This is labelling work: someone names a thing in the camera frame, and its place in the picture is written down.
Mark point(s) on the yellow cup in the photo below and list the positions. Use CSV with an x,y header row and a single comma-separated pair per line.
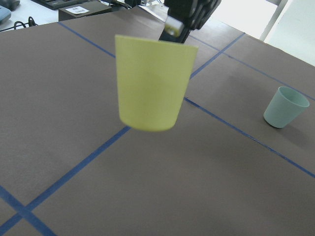
x,y
152,79

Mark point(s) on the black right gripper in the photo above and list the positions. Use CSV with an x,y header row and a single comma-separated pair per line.
x,y
186,15

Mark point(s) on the green cup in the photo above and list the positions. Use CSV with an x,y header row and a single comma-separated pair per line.
x,y
286,105

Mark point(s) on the black box with label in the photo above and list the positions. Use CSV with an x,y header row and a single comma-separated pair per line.
x,y
81,10

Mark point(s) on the brown table mat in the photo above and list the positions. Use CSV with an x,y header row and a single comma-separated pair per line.
x,y
69,167

